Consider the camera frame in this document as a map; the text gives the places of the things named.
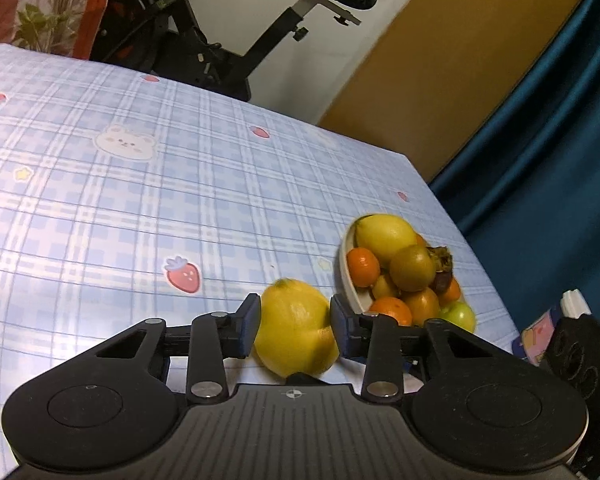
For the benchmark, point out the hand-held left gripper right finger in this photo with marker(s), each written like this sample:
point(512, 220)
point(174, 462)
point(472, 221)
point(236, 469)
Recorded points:
point(340, 327)

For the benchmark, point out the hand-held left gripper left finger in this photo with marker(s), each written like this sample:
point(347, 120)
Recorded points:
point(250, 327)

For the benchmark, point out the cream round plate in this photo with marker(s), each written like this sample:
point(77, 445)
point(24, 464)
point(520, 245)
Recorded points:
point(351, 287)

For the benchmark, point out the large yellow citrus fruit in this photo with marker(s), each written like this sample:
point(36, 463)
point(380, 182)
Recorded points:
point(295, 330)

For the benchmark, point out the orange tangerine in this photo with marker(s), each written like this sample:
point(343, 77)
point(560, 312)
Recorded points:
point(450, 292)
point(420, 240)
point(363, 266)
point(391, 311)
point(421, 306)

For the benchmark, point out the pale yellow-green apple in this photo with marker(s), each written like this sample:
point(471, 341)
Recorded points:
point(384, 286)

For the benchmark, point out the golden yellow orange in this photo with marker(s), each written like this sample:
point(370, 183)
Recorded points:
point(412, 267)

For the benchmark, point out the large yellow lemon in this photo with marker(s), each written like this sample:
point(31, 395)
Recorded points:
point(385, 235)

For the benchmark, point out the dark purple passion fruit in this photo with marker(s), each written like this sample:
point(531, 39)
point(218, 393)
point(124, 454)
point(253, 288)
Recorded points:
point(442, 272)

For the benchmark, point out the bright green apple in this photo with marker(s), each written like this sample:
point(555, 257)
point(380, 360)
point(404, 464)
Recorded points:
point(457, 316)

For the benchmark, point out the pink cup with white lid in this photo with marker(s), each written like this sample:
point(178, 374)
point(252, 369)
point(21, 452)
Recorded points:
point(537, 337)

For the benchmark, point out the blue plaid tablecloth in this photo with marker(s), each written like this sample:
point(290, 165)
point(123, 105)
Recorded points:
point(130, 210)

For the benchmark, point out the dark blue curtain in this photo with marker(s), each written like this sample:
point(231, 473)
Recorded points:
point(555, 185)

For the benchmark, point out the black exercise bike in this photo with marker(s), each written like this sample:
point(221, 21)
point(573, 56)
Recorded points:
point(220, 60)

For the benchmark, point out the wooden door panel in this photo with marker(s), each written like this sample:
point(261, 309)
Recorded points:
point(455, 60)

